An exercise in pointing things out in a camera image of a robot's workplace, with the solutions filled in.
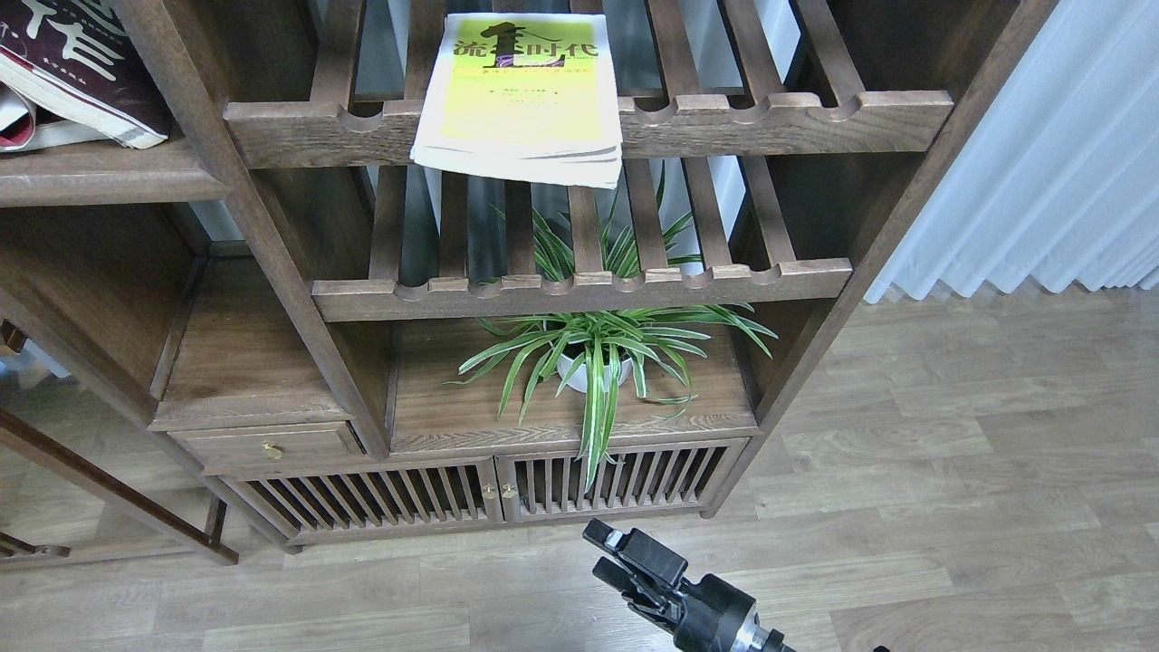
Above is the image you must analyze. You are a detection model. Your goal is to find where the white plant pot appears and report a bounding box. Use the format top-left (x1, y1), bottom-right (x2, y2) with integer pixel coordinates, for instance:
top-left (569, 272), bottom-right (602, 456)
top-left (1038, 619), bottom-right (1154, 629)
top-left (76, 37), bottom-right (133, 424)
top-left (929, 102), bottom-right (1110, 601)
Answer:
top-left (556, 352), bottom-right (634, 393)

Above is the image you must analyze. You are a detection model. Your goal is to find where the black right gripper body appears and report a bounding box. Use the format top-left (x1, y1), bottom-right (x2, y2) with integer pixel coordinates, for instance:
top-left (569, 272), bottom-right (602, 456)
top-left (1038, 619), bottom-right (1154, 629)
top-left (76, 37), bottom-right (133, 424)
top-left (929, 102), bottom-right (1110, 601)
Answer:
top-left (629, 574), bottom-right (764, 651)

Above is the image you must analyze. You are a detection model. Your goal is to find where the maroon hardcover book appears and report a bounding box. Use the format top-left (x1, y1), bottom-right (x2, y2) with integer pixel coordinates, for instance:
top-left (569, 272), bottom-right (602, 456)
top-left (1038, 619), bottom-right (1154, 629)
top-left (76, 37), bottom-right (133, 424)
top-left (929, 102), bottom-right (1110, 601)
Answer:
top-left (1, 1), bottom-right (172, 149)

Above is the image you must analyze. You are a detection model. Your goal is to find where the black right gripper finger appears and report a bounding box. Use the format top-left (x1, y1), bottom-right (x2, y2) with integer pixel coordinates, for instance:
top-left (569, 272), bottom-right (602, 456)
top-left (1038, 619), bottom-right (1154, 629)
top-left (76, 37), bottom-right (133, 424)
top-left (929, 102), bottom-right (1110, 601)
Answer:
top-left (582, 517), bottom-right (688, 589)
top-left (593, 561), bottom-right (669, 627)

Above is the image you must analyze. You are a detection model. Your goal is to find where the white pleated curtain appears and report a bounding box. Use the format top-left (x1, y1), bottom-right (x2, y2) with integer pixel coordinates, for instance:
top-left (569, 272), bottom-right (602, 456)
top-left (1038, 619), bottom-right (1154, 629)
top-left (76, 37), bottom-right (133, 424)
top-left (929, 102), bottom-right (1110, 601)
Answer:
top-left (866, 1), bottom-right (1158, 302)

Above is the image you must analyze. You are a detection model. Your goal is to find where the brass drawer knob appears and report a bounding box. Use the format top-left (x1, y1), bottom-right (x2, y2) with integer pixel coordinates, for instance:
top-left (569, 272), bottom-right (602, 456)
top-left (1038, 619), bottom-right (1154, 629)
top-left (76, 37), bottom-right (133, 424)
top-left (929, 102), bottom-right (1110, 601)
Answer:
top-left (262, 441), bottom-right (284, 461)

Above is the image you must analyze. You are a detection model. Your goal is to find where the dark wooden bookshelf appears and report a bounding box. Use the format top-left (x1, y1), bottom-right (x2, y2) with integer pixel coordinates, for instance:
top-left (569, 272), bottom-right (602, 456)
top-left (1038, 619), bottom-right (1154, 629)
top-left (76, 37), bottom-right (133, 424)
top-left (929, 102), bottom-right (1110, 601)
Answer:
top-left (3, 1), bottom-right (1056, 552)

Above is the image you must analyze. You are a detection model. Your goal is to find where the green spider plant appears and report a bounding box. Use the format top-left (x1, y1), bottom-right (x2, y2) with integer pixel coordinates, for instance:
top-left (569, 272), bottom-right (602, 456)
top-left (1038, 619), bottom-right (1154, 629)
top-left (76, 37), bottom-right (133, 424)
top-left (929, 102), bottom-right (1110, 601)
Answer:
top-left (449, 163), bottom-right (780, 495)

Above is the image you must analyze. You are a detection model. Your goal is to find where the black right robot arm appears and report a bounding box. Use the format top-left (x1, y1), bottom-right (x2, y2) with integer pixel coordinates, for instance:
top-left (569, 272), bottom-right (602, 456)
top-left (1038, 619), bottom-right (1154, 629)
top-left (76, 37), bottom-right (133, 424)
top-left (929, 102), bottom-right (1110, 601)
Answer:
top-left (583, 517), bottom-right (790, 651)

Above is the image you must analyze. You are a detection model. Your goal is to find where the yellow green paperback book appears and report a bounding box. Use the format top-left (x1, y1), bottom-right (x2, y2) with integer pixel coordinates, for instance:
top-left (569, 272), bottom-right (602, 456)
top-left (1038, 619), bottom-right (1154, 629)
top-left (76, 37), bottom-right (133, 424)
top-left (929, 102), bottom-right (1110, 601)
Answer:
top-left (410, 13), bottom-right (622, 189)

